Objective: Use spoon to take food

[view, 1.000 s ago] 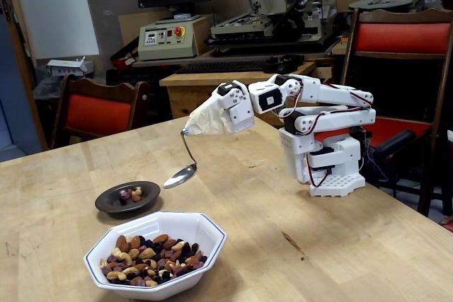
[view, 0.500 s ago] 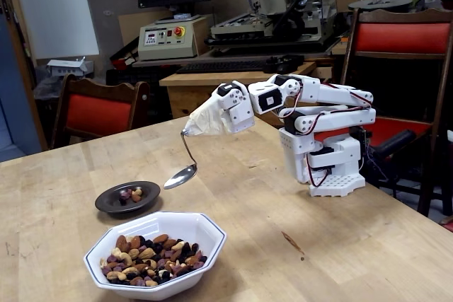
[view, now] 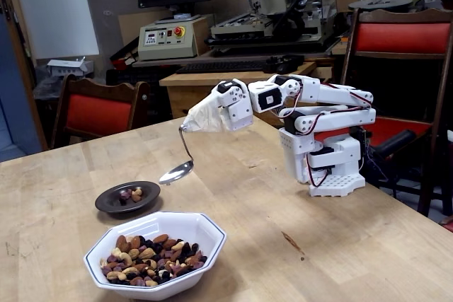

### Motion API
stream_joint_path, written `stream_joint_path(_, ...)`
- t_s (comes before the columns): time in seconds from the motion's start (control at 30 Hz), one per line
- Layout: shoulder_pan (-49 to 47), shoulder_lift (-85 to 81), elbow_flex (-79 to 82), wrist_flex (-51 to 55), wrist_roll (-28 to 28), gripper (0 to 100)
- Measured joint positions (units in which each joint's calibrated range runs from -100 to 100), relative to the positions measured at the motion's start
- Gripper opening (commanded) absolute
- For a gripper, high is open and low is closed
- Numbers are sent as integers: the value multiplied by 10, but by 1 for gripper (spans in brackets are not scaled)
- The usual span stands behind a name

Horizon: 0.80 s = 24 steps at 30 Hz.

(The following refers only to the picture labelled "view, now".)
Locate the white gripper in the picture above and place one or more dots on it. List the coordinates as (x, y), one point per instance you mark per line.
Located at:
(236, 110)

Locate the bent metal spoon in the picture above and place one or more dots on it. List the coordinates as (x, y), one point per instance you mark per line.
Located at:
(175, 174)

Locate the scooped nuts portion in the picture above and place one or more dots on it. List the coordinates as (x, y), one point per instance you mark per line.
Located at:
(134, 194)

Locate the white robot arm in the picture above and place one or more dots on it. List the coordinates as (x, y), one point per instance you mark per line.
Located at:
(339, 93)

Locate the beige masking tape wrap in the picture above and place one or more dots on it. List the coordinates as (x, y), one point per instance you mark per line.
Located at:
(205, 118)

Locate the black keyboard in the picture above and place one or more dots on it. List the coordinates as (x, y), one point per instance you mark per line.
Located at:
(219, 67)

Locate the wooden workbench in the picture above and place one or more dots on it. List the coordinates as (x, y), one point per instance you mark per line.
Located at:
(191, 98)

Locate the black mouse device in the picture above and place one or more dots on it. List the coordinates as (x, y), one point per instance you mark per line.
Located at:
(286, 65)

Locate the beige control box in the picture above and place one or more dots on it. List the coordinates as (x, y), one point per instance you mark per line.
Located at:
(166, 44)

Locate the dark brown dish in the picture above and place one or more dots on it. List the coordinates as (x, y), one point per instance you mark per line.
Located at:
(152, 192)

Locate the white octagonal bowl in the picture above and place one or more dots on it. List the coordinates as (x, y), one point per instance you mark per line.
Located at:
(198, 226)

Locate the black circuit board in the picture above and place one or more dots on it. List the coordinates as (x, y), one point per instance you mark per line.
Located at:
(366, 136)

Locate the small wooden red-cushioned chair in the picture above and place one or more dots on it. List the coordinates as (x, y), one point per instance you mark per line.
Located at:
(95, 114)

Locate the black cylinder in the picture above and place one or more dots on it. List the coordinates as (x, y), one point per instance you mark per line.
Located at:
(394, 143)

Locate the grey board panel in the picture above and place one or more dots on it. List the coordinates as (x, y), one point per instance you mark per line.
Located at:
(109, 15)

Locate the mixed nuts pile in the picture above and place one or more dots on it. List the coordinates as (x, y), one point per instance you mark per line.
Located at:
(152, 259)

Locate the white router box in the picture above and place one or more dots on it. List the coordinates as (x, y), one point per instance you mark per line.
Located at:
(69, 66)

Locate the black round turntable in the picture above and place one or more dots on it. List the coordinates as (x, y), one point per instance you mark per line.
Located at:
(380, 4)

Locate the large wooden red-cushioned chair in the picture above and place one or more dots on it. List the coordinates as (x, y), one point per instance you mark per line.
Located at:
(400, 36)

